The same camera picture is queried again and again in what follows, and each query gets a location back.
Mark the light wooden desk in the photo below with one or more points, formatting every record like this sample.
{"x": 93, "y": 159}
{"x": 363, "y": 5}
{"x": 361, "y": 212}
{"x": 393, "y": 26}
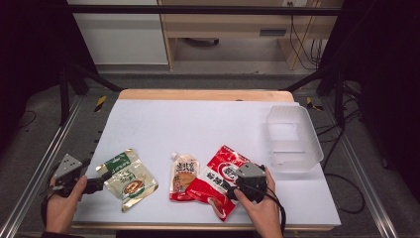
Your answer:
{"x": 231, "y": 24}

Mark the black metal stand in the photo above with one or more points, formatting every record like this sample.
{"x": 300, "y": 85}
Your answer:
{"x": 338, "y": 95}
{"x": 64, "y": 95}

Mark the white table cover sheet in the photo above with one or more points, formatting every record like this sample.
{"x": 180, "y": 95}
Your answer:
{"x": 198, "y": 132}

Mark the green and gold food pouch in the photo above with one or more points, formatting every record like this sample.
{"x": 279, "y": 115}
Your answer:
{"x": 130, "y": 180}

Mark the black horizontal frame bar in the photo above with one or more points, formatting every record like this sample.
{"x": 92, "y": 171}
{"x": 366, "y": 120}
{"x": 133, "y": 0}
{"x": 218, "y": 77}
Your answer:
{"x": 198, "y": 10}

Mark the white red spout pouch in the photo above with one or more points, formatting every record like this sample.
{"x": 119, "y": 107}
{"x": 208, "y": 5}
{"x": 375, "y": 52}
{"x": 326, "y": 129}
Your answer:
{"x": 183, "y": 177}

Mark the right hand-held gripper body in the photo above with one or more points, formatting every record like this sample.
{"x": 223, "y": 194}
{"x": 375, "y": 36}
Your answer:
{"x": 252, "y": 186}

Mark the yellow black tape strip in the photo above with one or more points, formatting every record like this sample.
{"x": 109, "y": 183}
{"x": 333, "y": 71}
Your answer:
{"x": 312, "y": 104}
{"x": 100, "y": 103}

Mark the black curtain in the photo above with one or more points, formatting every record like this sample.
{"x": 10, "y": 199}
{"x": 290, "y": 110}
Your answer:
{"x": 29, "y": 49}
{"x": 383, "y": 82}

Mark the person's right hand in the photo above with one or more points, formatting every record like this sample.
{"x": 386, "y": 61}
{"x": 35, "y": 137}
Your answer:
{"x": 264, "y": 214}

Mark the person's left hand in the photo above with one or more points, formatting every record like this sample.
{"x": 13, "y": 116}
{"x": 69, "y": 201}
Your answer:
{"x": 62, "y": 208}

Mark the red and white food pouch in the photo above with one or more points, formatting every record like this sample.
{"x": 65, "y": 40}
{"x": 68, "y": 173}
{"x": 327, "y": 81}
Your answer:
{"x": 214, "y": 185}

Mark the wooden table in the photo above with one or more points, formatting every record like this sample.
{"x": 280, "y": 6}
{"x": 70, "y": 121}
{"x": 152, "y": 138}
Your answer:
{"x": 198, "y": 95}

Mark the clear plastic container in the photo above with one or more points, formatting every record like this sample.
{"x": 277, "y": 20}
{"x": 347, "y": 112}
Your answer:
{"x": 294, "y": 139}

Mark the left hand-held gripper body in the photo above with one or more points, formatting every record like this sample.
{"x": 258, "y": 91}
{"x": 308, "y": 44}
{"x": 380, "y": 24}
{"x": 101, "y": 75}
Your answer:
{"x": 67, "y": 166}

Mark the white cabinet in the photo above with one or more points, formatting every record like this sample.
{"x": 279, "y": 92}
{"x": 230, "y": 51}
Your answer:
{"x": 122, "y": 36}

